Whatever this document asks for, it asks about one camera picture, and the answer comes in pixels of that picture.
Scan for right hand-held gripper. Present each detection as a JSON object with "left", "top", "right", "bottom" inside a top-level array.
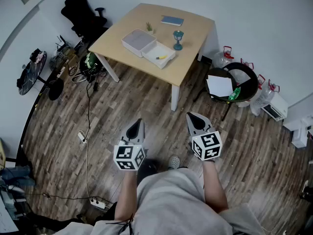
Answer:
[{"left": 186, "top": 112, "right": 223, "bottom": 161}]

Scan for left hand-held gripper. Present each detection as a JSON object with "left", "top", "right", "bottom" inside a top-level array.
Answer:
[{"left": 113, "top": 118, "right": 149, "bottom": 171}]

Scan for white plastic tray box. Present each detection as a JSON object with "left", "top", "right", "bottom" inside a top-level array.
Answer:
[{"left": 121, "top": 28, "right": 176, "bottom": 70}]

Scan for person's right forearm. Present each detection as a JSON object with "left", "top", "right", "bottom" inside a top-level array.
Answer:
[{"left": 202, "top": 160, "right": 229, "bottom": 214}]

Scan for person's left forearm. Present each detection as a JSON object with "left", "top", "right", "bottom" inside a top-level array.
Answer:
[{"left": 114, "top": 169, "right": 138, "bottom": 221}]

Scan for black tissue box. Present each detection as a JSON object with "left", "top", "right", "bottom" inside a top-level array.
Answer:
[{"left": 29, "top": 48, "right": 45, "bottom": 63}]

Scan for white table leg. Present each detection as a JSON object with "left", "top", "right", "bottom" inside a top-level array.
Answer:
[
  {"left": 94, "top": 52, "right": 120, "bottom": 83},
  {"left": 170, "top": 84, "right": 180, "bottom": 112},
  {"left": 197, "top": 43, "right": 205, "bottom": 62}
]

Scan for person's black trousers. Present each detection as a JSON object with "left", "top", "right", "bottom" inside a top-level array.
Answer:
[{"left": 136, "top": 158, "right": 189, "bottom": 185}]

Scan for person's right white clog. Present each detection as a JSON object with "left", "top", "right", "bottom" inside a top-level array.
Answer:
[{"left": 167, "top": 155, "right": 181, "bottom": 170}]

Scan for white paper sheet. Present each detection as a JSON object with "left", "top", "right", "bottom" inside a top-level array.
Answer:
[{"left": 206, "top": 74, "right": 234, "bottom": 97}]

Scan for round black chair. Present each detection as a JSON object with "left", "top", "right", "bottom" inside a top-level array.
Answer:
[{"left": 193, "top": 62, "right": 259, "bottom": 122}]

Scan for clear plastic water jug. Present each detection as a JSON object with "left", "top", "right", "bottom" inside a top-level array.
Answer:
[
  {"left": 249, "top": 79, "right": 281, "bottom": 117},
  {"left": 240, "top": 58, "right": 255, "bottom": 71},
  {"left": 256, "top": 74, "right": 267, "bottom": 91},
  {"left": 212, "top": 46, "right": 235, "bottom": 69}
]

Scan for person's grey shirt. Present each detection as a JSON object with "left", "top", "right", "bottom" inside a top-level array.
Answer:
[{"left": 53, "top": 167, "right": 266, "bottom": 235}]

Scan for white toaster oven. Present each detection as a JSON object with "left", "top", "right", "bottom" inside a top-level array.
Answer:
[{"left": 261, "top": 92, "right": 289, "bottom": 122}]

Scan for green and black helmet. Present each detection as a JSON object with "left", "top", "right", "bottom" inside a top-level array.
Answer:
[{"left": 79, "top": 52, "right": 101, "bottom": 77}]

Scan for teal lantern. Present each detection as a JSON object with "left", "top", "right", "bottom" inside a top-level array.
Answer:
[{"left": 173, "top": 30, "right": 184, "bottom": 51}]

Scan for white boxy appliance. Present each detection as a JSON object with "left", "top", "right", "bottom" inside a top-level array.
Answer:
[{"left": 283, "top": 116, "right": 313, "bottom": 149}]

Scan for blue notebook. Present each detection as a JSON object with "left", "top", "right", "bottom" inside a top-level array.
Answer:
[{"left": 160, "top": 15, "right": 184, "bottom": 27}]

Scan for round black side table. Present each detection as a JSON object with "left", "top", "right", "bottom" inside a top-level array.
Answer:
[{"left": 16, "top": 50, "right": 65, "bottom": 101}]

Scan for blue denim cloth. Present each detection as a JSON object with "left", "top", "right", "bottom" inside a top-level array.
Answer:
[{"left": 0, "top": 165, "right": 36, "bottom": 188}]

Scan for black office chair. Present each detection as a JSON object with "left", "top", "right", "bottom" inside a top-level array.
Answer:
[{"left": 61, "top": 0, "right": 110, "bottom": 43}]

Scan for white drawing board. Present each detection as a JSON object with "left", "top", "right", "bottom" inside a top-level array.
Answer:
[{"left": 0, "top": 197, "right": 19, "bottom": 234}]

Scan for white floor cable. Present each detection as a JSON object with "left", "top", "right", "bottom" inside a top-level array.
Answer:
[{"left": 84, "top": 141, "right": 93, "bottom": 201}]

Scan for wire basket with cables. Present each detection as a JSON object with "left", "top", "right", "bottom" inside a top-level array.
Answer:
[{"left": 50, "top": 35, "right": 77, "bottom": 71}]

